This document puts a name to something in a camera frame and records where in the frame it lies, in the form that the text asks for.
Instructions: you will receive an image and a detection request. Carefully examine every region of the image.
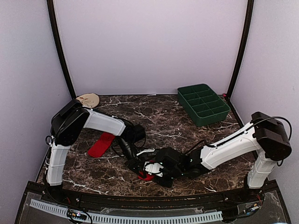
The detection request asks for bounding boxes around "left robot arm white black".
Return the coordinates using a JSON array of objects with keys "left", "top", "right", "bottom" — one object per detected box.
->
[{"left": 46, "top": 99, "right": 146, "bottom": 203}]

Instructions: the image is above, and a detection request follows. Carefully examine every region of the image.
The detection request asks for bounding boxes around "white slotted cable duct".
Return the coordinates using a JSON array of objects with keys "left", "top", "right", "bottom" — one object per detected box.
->
[{"left": 29, "top": 199, "right": 223, "bottom": 224}]

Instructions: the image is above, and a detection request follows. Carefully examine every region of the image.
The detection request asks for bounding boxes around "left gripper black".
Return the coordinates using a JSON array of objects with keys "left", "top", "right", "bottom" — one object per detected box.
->
[{"left": 117, "top": 137, "right": 148, "bottom": 179}]

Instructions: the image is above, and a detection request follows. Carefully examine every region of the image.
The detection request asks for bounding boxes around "red santa sock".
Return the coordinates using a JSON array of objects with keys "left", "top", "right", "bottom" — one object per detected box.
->
[{"left": 138, "top": 171, "right": 155, "bottom": 182}]

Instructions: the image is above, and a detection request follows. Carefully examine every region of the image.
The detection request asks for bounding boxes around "beige floral plate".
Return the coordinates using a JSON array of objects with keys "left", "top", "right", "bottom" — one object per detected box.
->
[{"left": 76, "top": 93, "right": 100, "bottom": 108}]

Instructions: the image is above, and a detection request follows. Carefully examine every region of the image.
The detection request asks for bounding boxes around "black frame post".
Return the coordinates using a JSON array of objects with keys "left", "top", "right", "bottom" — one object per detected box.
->
[
  {"left": 226, "top": 0, "right": 254, "bottom": 99},
  {"left": 46, "top": 0, "right": 77, "bottom": 99}
]

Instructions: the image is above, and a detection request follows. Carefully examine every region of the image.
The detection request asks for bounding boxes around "black front rail base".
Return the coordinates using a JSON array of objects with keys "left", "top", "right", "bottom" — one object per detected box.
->
[{"left": 15, "top": 181, "right": 291, "bottom": 224}]

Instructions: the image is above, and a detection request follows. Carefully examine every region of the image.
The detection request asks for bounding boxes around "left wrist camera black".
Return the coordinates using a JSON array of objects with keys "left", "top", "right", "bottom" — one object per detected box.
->
[{"left": 127, "top": 124, "right": 146, "bottom": 143}]

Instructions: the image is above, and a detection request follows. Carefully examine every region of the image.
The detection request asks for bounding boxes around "right black frame post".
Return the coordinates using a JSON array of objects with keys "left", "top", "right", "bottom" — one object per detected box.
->
[{"left": 226, "top": 0, "right": 254, "bottom": 99}]

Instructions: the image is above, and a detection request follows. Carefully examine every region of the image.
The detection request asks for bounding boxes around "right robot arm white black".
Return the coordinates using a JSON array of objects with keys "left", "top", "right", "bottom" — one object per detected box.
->
[{"left": 142, "top": 112, "right": 292, "bottom": 203}]

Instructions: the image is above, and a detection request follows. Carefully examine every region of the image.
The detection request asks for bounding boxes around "green compartment tray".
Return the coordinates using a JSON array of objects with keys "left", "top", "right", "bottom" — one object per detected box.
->
[{"left": 177, "top": 84, "right": 230, "bottom": 127}]

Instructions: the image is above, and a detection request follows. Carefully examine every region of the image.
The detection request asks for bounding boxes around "left black frame post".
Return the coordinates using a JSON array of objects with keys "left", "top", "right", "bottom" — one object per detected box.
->
[{"left": 46, "top": 0, "right": 77, "bottom": 99}]

